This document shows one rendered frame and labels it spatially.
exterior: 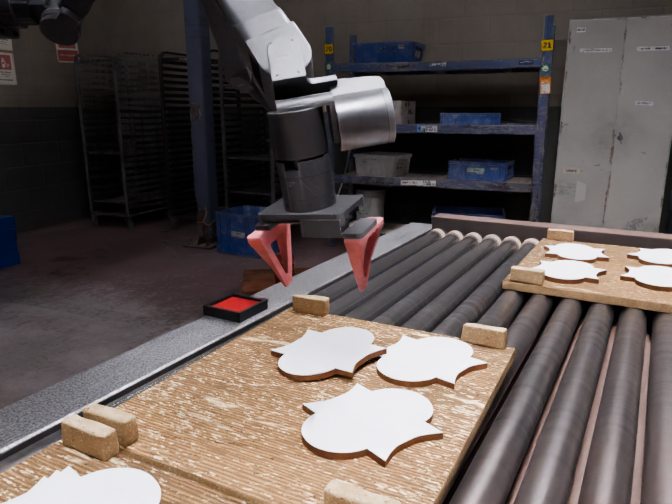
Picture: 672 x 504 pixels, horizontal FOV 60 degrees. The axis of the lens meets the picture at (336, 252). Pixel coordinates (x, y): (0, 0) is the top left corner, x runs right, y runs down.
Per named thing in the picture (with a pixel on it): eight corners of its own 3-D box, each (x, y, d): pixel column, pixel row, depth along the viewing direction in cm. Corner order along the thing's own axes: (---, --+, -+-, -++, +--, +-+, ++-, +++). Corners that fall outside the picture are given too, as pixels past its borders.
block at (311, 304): (291, 311, 90) (291, 294, 90) (297, 308, 92) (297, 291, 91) (325, 317, 88) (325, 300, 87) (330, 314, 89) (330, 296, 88)
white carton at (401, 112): (366, 125, 519) (366, 100, 514) (381, 124, 542) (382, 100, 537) (401, 126, 500) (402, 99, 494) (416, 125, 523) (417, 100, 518)
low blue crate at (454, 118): (439, 126, 478) (439, 113, 475) (441, 125, 514) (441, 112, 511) (501, 127, 467) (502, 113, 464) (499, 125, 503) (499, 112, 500)
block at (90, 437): (61, 446, 54) (57, 420, 54) (77, 436, 56) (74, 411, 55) (105, 464, 52) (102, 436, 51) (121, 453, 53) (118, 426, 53)
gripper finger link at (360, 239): (336, 274, 69) (324, 199, 66) (392, 276, 66) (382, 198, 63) (311, 300, 64) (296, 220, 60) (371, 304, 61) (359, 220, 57)
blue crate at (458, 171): (446, 179, 498) (447, 160, 494) (459, 175, 530) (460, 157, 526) (505, 183, 474) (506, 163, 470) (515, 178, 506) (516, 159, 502)
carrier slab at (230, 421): (75, 444, 57) (73, 430, 57) (291, 316, 93) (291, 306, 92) (406, 570, 42) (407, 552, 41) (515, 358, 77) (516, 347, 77)
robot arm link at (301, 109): (264, 99, 61) (264, 105, 56) (328, 89, 62) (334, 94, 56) (276, 163, 64) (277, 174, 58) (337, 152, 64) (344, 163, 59)
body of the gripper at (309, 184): (287, 210, 68) (275, 149, 66) (366, 210, 64) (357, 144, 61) (259, 230, 63) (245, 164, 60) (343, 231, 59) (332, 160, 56)
